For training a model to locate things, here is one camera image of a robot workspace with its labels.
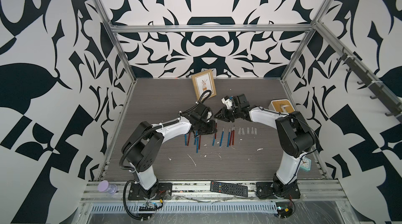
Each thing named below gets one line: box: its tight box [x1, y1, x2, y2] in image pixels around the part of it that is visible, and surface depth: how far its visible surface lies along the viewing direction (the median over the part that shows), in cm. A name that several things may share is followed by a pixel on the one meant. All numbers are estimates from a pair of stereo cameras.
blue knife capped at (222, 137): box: [219, 127, 225, 148], surface depth 93 cm
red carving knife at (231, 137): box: [229, 126, 234, 147], surface depth 93 cm
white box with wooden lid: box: [268, 98, 296, 114], surface depth 101 cm
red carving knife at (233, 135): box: [232, 124, 236, 146], surface depth 94 cm
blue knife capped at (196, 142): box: [194, 130, 199, 154], surface depth 91 cm
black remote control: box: [209, 180, 249, 198], surface depth 76 cm
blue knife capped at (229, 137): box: [226, 128, 231, 148], surface depth 93 cm
